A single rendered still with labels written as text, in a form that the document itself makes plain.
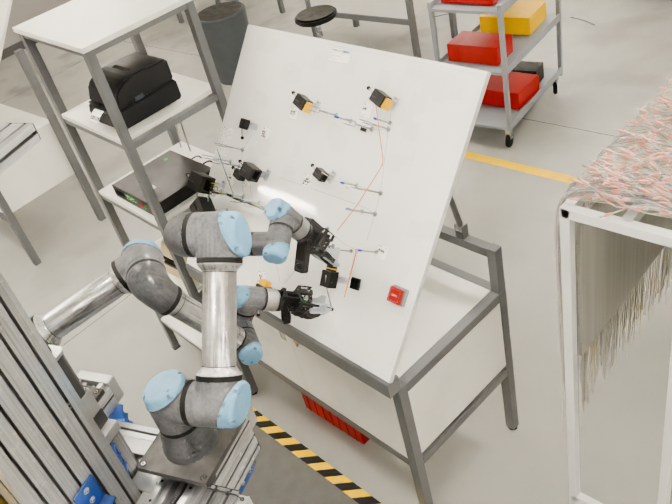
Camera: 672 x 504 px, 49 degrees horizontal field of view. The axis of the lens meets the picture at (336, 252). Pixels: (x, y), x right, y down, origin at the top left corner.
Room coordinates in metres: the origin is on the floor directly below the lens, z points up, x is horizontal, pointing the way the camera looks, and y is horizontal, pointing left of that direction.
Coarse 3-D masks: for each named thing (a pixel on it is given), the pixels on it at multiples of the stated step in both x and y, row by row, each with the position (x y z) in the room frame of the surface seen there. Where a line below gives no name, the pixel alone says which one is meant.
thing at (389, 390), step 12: (192, 276) 2.58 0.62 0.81; (264, 312) 2.16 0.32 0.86; (276, 324) 2.11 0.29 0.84; (288, 324) 2.06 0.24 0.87; (288, 336) 2.06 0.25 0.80; (300, 336) 1.99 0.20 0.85; (312, 348) 1.95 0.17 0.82; (324, 348) 1.89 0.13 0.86; (336, 360) 1.84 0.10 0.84; (348, 360) 1.80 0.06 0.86; (348, 372) 1.80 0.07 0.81; (360, 372) 1.74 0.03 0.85; (372, 384) 1.70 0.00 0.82; (384, 384) 1.65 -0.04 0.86; (396, 384) 1.67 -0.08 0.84
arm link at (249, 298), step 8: (240, 288) 1.86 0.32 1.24; (248, 288) 1.87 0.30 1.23; (256, 288) 1.87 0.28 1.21; (264, 288) 1.89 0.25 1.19; (240, 296) 1.84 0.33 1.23; (248, 296) 1.84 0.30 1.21; (256, 296) 1.85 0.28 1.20; (264, 296) 1.85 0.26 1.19; (240, 304) 1.83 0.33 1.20; (248, 304) 1.83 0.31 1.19; (256, 304) 1.84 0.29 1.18; (264, 304) 1.84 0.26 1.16; (240, 312) 1.83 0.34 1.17; (248, 312) 1.83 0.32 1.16
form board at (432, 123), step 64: (256, 64) 2.83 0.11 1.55; (320, 64) 2.57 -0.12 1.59; (384, 64) 2.34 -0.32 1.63; (448, 64) 2.14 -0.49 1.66; (320, 128) 2.41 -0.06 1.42; (448, 128) 2.01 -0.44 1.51; (256, 192) 2.50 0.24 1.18; (320, 192) 2.26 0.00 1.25; (384, 192) 2.06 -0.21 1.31; (448, 192) 1.89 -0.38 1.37; (256, 256) 2.34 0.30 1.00; (320, 320) 1.97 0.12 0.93; (384, 320) 1.79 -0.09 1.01
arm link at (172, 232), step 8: (176, 216) 1.62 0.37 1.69; (184, 216) 1.61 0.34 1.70; (168, 224) 1.61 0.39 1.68; (176, 224) 1.59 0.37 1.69; (168, 232) 1.59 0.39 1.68; (176, 232) 1.57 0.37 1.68; (168, 240) 1.58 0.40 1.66; (176, 240) 1.56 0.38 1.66; (168, 248) 1.59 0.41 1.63; (176, 248) 1.56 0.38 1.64; (184, 256) 1.57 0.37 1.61
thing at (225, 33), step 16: (208, 16) 6.51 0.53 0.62; (224, 16) 6.39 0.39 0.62; (240, 16) 6.44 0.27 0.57; (208, 32) 6.40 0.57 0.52; (224, 32) 6.36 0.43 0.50; (240, 32) 6.41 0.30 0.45; (224, 48) 6.38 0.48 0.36; (240, 48) 6.40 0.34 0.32; (224, 64) 6.40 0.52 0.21; (224, 80) 6.44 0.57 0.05
